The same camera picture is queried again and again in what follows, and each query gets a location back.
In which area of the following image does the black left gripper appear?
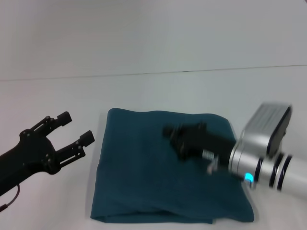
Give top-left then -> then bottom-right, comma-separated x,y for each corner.
0,111 -> 96,197

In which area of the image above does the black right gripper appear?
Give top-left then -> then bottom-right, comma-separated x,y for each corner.
162,122 -> 236,173

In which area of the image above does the teal t-shirt with FREE print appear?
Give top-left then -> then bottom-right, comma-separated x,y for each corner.
90,107 -> 255,225

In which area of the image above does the left arm cable with plug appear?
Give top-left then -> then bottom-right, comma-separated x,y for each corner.
0,184 -> 22,212

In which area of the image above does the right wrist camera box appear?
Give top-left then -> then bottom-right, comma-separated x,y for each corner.
241,102 -> 294,158

